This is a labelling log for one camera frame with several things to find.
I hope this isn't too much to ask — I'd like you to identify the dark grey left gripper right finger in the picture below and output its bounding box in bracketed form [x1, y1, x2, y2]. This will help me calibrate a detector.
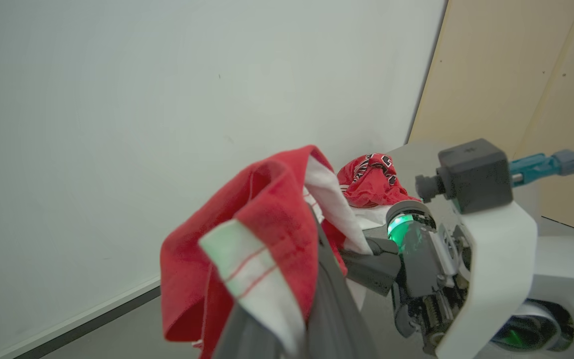
[306, 210, 381, 359]

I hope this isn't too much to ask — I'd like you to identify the white garment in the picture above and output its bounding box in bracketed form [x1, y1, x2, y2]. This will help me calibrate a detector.
[303, 156, 397, 312]

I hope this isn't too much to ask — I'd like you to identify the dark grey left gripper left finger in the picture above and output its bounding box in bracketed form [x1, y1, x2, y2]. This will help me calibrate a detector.
[213, 301, 290, 359]

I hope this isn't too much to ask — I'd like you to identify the grey cable teal connector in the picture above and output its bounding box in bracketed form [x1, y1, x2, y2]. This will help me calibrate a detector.
[508, 149, 574, 236]

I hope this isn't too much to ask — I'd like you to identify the white and black baseboard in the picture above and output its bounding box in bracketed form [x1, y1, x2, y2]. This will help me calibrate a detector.
[0, 276, 162, 359]

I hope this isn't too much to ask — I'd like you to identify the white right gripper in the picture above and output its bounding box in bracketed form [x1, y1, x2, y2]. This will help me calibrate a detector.
[339, 198, 539, 359]

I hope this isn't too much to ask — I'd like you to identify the red Bulls print garment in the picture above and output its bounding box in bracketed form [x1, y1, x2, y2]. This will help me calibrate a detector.
[336, 153, 407, 209]

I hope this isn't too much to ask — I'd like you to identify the beige wooden panel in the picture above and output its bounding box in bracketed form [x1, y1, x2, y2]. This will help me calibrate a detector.
[407, 0, 574, 236]

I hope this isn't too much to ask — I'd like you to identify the red shorts white striped trim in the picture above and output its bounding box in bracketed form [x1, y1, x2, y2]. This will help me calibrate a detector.
[159, 145, 350, 359]

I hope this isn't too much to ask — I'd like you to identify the dark grey right wrist camera box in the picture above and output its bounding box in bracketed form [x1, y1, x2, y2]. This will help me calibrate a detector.
[415, 138, 515, 215]

